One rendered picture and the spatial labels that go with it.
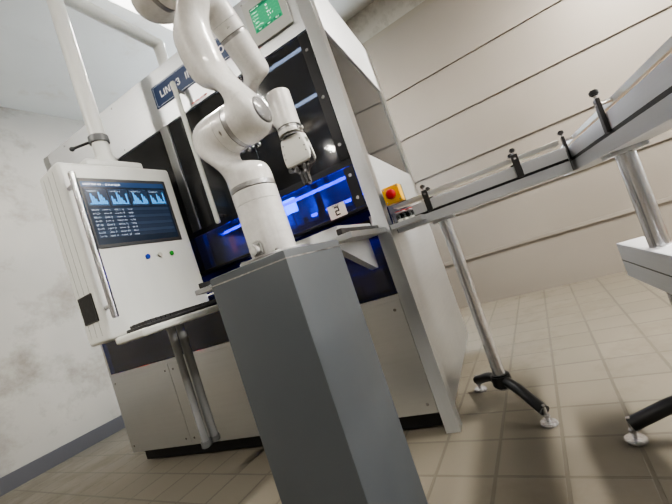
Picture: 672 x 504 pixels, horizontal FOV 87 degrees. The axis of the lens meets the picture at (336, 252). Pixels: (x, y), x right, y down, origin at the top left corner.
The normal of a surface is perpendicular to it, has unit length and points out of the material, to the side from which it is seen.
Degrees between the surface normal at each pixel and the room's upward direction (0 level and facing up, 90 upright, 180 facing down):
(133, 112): 90
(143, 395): 90
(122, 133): 90
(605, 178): 90
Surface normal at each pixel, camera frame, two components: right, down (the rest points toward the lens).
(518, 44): -0.48, 0.12
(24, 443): 0.82, -0.30
